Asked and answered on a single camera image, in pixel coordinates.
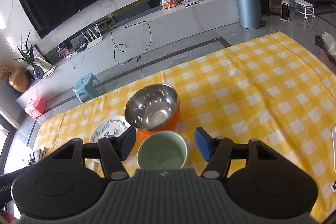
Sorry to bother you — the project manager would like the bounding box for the white Fruity painted plate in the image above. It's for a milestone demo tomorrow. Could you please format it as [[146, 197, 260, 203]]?
[[89, 115, 129, 164]]

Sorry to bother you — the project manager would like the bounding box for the green ceramic bowl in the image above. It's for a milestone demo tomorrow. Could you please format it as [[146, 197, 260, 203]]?
[[137, 131, 188, 169]]

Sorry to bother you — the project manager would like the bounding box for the orange steel bowl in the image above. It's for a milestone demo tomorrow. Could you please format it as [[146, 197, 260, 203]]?
[[124, 84, 181, 136]]

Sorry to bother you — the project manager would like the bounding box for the light blue plastic stool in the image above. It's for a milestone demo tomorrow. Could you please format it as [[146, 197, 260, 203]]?
[[73, 73, 101, 103]]

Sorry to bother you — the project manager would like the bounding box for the pink storage box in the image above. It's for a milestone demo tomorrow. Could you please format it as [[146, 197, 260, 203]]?
[[25, 97, 47, 118]]

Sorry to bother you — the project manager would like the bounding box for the yellow checkered tablecloth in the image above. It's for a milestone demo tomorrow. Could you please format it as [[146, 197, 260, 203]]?
[[34, 32, 335, 222]]

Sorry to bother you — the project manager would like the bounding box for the golden round vase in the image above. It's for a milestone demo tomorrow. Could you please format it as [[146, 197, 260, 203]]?
[[9, 67, 30, 93]]

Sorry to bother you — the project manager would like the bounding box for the white wifi router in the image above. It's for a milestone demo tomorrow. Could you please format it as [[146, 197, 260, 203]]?
[[81, 24, 103, 49]]

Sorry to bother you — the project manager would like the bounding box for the smartphone on stand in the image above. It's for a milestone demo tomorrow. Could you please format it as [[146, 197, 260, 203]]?
[[331, 128, 336, 192]]

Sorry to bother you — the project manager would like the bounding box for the green plant in blue vase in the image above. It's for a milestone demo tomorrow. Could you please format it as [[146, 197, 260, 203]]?
[[15, 31, 45, 80]]

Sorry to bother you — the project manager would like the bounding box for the white tv cabinet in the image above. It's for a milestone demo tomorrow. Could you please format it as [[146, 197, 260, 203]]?
[[17, 0, 239, 108]]

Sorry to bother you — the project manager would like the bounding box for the grey metal trash bin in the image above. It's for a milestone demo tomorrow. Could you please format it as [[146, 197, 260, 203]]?
[[236, 0, 261, 29]]

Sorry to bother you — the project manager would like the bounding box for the pink small heater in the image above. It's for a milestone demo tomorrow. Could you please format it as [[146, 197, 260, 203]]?
[[280, 0, 290, 22]]

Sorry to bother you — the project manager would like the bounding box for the white round stand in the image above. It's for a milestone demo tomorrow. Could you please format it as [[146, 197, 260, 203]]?
[[294, 0, 315, 19]]

